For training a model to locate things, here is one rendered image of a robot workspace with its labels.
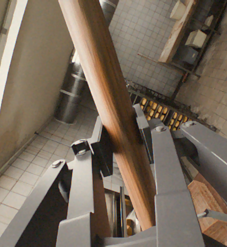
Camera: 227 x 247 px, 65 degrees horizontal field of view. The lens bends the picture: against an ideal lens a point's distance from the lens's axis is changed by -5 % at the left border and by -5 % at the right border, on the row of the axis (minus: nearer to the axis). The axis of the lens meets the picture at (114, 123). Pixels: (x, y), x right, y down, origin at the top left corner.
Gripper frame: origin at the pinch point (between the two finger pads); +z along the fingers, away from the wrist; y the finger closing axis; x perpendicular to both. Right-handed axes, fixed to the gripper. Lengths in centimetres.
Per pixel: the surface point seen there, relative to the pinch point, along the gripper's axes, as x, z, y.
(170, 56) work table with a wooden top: -22, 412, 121
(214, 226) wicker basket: -141, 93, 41
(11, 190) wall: -64, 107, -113
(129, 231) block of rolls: -152, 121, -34
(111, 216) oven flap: -121, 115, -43
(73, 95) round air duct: -25, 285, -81
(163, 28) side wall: 48, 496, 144
